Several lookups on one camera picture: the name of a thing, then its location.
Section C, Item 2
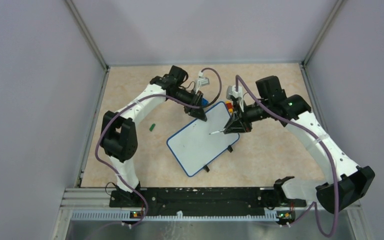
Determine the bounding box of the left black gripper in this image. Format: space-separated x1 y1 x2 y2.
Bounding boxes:
169 88 207 122

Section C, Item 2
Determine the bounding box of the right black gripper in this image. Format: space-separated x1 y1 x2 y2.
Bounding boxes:
223 99 271 133

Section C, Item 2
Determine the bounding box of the green marker cap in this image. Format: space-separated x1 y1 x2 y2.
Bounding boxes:
149 123 156 132

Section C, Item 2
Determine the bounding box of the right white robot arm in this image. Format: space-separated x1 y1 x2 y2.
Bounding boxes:
222 75 376 214

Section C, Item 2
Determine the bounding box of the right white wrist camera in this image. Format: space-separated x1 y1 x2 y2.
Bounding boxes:
226 85 245 112

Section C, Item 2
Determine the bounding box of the aluminium frame rail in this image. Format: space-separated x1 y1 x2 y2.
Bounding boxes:
51 187 362 240

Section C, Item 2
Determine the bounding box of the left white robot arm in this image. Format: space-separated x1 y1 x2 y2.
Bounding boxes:
98 65 207 207

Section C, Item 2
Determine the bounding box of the blue-framed whiteboard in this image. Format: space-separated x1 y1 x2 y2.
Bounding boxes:
166 101 240 177

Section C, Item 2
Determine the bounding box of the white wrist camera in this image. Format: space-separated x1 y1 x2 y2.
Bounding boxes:
193 71 210 92
226 85 245 112

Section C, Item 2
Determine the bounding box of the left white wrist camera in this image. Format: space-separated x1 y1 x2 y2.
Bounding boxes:
193 71 210 92

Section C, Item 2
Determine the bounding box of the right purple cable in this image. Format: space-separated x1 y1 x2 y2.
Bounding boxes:
235 74 341 238

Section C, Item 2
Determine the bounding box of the red yellow toy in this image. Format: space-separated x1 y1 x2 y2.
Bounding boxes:
225 102 234 115

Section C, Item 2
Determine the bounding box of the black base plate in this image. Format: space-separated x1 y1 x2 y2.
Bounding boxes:
109 187 307 209

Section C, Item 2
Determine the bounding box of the blue toy car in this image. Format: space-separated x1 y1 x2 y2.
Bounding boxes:
201 97 209 108

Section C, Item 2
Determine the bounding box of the green-capped whiteboard marker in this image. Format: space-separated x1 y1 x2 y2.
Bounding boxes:
209 129 224 135

